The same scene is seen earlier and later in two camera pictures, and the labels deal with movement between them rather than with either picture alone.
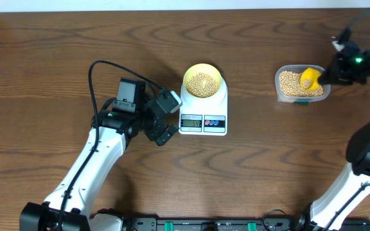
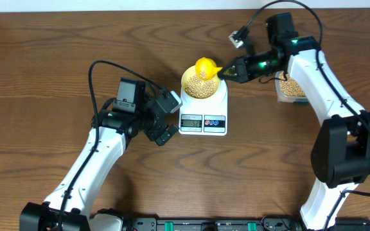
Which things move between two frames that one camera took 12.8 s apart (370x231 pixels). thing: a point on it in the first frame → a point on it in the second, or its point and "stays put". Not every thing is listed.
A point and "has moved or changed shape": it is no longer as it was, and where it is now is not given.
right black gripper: x=338 y=74 → x=221 y=74
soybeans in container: x=290 y=85 stays put
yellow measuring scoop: x=309 y=79 has moved or changed shape
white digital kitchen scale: x=204 y=116 stays put
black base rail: x=243 y=224 stays put
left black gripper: x=158 y=130 stays put
